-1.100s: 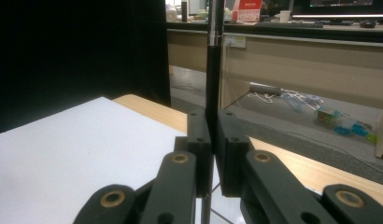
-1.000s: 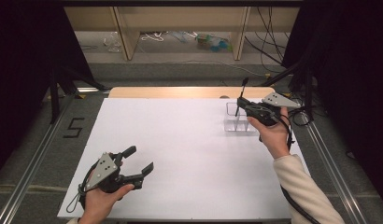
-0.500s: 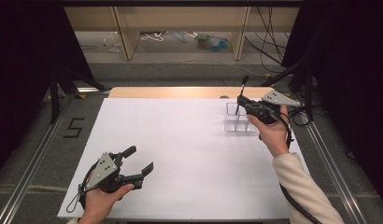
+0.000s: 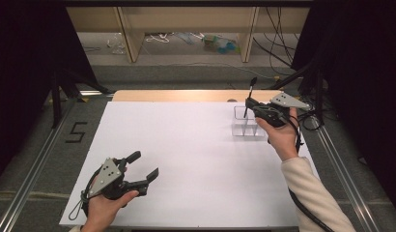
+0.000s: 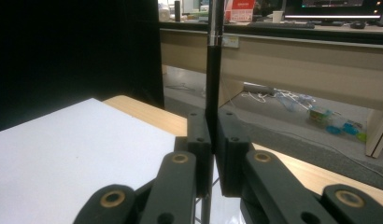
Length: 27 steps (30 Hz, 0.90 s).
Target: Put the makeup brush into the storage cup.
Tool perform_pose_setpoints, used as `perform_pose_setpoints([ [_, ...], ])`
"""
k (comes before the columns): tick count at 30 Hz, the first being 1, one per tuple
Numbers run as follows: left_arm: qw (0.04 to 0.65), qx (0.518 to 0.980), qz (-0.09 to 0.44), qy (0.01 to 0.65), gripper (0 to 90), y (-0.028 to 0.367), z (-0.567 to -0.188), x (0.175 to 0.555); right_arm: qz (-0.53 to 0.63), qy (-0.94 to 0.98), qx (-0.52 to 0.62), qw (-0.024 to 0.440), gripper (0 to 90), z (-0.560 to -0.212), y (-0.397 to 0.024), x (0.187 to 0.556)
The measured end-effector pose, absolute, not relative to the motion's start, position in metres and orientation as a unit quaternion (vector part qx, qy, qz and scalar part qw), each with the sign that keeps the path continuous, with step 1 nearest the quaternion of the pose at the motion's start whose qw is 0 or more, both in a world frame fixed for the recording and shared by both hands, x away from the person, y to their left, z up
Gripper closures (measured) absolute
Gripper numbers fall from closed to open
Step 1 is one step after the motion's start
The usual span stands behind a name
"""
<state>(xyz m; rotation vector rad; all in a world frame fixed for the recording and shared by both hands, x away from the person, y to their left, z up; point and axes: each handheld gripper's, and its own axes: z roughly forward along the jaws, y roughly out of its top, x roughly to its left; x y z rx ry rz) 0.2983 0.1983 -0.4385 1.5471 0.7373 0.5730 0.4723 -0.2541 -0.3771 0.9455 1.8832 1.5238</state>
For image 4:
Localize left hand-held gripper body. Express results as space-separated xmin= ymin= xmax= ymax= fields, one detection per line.
xmin=83 ymin=157 xmax=149 ymax=201

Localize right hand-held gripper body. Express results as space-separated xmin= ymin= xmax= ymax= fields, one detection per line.
xmin=252 ymin=92 xmax=312 ymax=129

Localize black makeup brush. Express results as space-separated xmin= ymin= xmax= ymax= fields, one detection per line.
xmin=242 ymin=76 xmax=258 ymax=119

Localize clear acrylic organizer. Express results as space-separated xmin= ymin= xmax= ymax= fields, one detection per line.
xmin=231 ymin=105 xmax=268 ymax=138

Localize person's right hand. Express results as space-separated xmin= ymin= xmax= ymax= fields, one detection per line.
xmin=255 ymin=106 xmax=300 ymax=162

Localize person's left hand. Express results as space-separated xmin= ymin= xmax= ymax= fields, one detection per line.
xmin=80 ymin=189 xmax=140 ymax=232

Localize white table mat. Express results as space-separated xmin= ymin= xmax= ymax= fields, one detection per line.
xmin=59 ymin=101 xmax=320 ymax=228

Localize black stand legs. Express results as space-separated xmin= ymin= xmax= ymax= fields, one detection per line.
xmin=50 ymin=69 xmax=111 ymax=130
xmin=267 ymin=61 xmax=326 ymax=128

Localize green plastic packet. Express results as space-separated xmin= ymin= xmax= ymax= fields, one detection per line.
xmin=202 ymin=34 xmax=220 ymax=50

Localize black curtain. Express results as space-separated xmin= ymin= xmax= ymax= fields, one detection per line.
xmin=0 ymin=0 xmax=102 ymax=185
xmin=292 ymin=0 xmax=396 ymax=207

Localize beige wooden shelf unit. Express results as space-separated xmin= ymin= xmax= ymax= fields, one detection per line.
xmin=66 ymin=6 xmax=311 ymax=64

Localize clear plastic bottle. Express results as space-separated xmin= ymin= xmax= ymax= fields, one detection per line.
xmin=106 ymin=32 xmax=127 ymax=55

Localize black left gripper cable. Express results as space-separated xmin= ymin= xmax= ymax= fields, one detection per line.
xmin=68 ymin=167 xmax=103 ymax=221

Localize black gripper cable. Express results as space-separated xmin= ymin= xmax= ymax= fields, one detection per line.
xmin=287 ymin=114 xmax=335 ymax=232
xmin=68 ymin=167 xmax=103 ymax=221

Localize black power cable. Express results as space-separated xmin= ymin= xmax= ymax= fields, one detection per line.
xmin=266 ymin=7 xmax=296 ymax=68
xmin=276 ymin=7 xmax=298 ymax=54

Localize metal floor rail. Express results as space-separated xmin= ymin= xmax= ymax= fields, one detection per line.
xmin=310 ymin=115 xmax=384 ymax=232
xmin=0 ymin=96 xmax=78 ymax=232

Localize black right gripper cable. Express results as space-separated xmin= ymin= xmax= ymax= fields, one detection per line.
xmin=287 ymin=114 xmax=335 ymax=232

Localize white cord bundle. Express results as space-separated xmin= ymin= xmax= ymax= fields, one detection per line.
xmin=145 ymin=32 xmax=171 ymax=44

